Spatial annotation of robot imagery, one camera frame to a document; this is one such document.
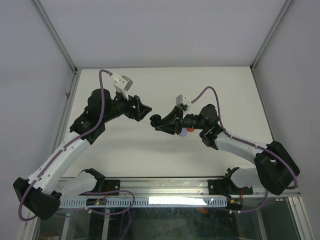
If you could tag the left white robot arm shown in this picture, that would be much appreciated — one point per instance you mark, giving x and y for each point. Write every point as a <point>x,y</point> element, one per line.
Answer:
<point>42,192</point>

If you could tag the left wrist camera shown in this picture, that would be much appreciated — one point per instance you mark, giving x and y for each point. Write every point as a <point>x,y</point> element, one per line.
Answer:
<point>122,84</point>

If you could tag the white slotted cable duct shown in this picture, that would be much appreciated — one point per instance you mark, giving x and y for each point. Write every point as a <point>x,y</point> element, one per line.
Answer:
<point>143,202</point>

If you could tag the lilac charging case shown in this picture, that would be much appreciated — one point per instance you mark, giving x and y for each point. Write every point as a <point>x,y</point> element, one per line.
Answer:
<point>183,132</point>

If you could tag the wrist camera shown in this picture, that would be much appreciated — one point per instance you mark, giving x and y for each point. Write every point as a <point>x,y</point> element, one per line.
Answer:
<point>183,102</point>
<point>122,84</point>

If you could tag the metal corner frame post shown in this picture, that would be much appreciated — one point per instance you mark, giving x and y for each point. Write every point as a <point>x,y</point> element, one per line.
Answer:
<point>274,27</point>

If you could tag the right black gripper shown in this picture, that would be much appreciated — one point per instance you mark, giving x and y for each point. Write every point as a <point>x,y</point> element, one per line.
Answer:
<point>176,114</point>

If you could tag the left metal frame post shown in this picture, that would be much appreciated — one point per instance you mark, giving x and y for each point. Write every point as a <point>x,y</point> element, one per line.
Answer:
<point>38,6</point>

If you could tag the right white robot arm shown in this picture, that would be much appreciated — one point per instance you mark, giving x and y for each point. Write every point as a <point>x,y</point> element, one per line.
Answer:
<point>274,169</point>

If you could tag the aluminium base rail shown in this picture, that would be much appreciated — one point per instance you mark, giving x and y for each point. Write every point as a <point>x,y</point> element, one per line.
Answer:
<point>179,187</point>

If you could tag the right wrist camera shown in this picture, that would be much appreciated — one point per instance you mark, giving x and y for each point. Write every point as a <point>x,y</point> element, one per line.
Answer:
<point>183,102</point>

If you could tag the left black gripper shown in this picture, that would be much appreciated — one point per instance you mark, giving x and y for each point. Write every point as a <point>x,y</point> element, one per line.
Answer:
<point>134,112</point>

